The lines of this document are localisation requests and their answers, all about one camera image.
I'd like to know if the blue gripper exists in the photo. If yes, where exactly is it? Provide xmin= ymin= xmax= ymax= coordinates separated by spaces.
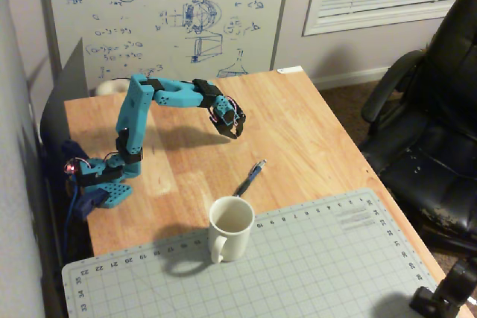
xmin=209 ymin=95 xmax=248 ymax=141

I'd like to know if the blue and black pen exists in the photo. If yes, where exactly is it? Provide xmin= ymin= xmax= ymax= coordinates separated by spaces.
xmin=233 ymin=159 xmax=268 ymax=198

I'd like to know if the cream ceramic mug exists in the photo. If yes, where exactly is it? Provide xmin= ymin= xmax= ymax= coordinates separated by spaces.
xmin=207 ymin=195 xmax=256 ymax=265

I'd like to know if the white round object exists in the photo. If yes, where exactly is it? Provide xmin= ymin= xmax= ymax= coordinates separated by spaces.
xmin=95 ymin=78 xmax=130 ymax=97

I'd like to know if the grey cutting mat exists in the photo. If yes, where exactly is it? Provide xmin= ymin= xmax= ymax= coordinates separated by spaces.
xmin=61 ymin=187 xmax=449 ymax=318

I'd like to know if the dark blue table clamp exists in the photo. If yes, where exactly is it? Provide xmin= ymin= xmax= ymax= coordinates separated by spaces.
xmin=61 ymin=139 xmax=110 ymax=222

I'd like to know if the controller board with red LED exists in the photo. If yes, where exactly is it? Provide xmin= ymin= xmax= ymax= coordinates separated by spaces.
xmin=62 ymin=159 xmax=81 ymax=177

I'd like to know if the dark grey flat panel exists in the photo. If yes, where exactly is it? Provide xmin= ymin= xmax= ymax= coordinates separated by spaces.
xmin=39 ymin=37 xmax=91 ymax=150

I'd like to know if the black leather office chair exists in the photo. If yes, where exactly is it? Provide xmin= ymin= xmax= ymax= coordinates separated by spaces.
xmin=357 ymin=0 xmax=477 ymax=259

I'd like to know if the white red gripper servo cable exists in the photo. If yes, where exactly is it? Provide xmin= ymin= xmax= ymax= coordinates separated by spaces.
xmin=224 ymin=97 xmax=241 ymax=124

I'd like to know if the red black arm servo cable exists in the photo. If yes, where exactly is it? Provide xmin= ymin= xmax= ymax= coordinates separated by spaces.
xmin=74 ymin=152 xmax=121 ymax=170

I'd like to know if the blue cable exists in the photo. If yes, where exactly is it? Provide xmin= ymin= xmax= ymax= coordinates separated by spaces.
xmin=64 ymin=182 xmax=81 ymax=247

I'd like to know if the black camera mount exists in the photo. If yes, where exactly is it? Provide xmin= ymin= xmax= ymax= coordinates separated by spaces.
xmin=409 ymin=260 xmax=477 ymax=318

